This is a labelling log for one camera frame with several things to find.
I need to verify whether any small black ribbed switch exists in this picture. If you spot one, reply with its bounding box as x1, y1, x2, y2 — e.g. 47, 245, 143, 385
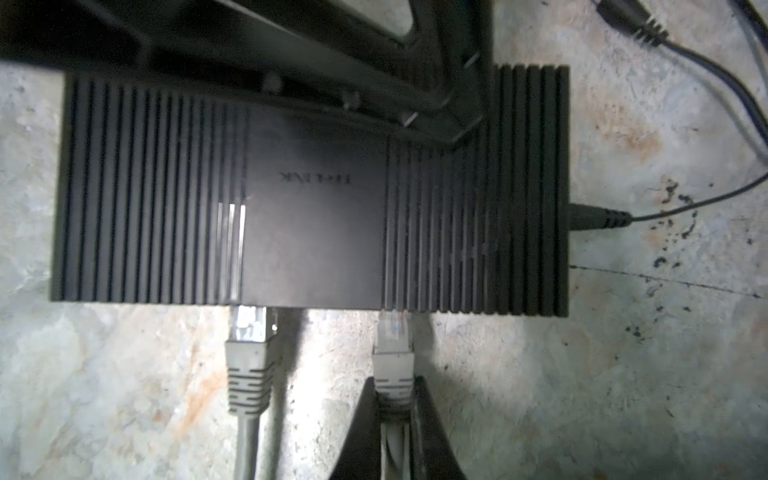
50, 66, 570, 317

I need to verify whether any grey ethernet cable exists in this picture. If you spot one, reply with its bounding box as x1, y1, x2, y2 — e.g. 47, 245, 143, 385
371, 308, 416, 480
224, 304, 280, 480

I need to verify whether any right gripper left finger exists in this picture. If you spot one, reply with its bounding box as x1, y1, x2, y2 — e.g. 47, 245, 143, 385
329, 377, 381, 480

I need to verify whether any black adapter with cable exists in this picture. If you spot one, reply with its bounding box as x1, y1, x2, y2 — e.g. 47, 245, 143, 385
593, 1, 767, 165

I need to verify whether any small black power adapter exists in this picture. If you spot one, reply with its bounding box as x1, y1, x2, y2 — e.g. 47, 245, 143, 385
566, 170, 768, 233

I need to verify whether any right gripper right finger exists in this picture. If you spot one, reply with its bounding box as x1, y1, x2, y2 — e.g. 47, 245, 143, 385
410, 376, 466, 480

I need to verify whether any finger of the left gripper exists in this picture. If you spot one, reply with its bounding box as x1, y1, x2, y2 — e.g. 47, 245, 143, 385
84, 1, 493, 145

